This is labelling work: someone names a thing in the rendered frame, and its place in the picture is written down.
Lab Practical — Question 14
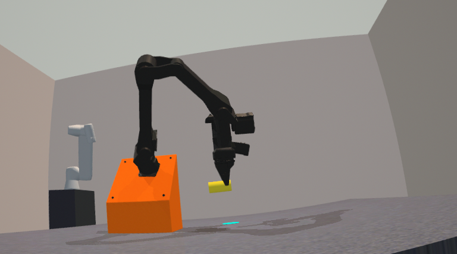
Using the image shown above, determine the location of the yellow tall cylinder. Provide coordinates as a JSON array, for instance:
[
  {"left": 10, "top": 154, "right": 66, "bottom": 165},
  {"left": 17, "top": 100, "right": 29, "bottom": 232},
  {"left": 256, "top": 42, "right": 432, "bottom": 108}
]
[{"left": 208, "top": 180, "right": 231, "bottom": 193}]

